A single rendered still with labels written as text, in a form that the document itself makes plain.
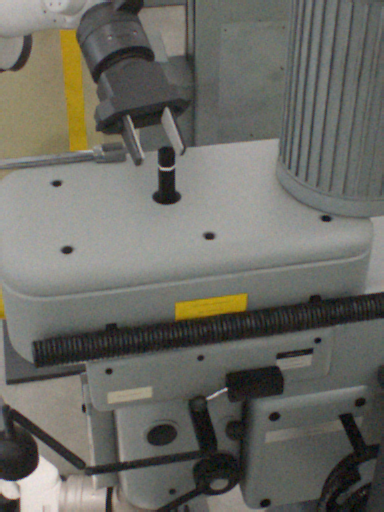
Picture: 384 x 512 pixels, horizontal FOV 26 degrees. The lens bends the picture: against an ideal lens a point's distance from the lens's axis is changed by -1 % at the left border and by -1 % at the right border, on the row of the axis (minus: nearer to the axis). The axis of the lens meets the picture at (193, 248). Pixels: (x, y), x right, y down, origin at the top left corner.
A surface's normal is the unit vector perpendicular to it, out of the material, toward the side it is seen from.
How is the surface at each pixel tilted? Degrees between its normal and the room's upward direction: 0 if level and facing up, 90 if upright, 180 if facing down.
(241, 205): 0
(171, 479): 90
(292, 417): 90
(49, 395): 0
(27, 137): 90
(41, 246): 0
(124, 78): 30
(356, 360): 90
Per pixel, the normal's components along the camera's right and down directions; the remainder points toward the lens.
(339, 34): -0.58, 0.49
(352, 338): 0.21, 0.60
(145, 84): 0.22, -0.41
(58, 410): 0.01, -0.79
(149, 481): -0.08, 0.61
